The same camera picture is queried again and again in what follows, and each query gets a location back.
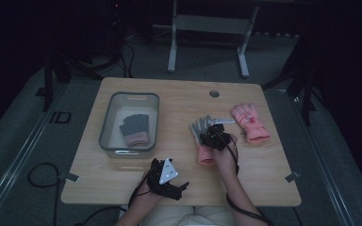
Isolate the person's left hand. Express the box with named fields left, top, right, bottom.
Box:
left=134, top=171, right=164, bottom=205

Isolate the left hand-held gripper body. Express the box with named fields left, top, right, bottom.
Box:
left=146, top=157, right=183, bottom=202

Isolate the person's right hand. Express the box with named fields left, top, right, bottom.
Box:
left=212, top=134, right=239, bottom=172

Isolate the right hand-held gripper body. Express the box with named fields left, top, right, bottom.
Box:
left=205, top=117, right=237, bottom=152

